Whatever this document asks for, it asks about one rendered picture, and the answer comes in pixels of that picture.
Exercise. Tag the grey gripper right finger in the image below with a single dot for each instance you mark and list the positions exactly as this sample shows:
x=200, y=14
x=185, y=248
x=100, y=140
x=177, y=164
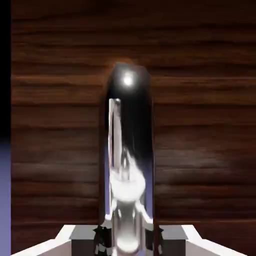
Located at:
x=174, y=240

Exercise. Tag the dark wood cabinet door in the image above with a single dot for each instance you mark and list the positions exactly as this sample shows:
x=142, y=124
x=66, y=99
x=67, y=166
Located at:
x=200, y=120

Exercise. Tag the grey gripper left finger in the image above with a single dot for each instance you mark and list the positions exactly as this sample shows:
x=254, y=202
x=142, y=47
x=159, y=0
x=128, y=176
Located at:
x=84, y=240

